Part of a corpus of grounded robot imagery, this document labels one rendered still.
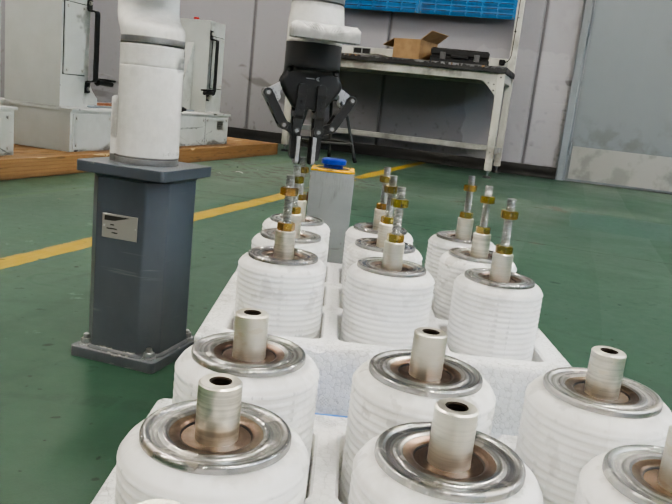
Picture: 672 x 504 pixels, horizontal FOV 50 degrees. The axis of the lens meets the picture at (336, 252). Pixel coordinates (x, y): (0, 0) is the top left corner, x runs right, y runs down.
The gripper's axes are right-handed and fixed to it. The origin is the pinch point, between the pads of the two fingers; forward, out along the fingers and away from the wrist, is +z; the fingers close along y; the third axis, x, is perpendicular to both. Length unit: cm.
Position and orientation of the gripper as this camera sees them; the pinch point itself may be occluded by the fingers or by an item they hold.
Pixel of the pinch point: (304, 149)
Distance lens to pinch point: 99.9
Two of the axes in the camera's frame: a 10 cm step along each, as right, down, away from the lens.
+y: -9.7, -0.5, -2.5
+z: -1.1, 9.7, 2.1
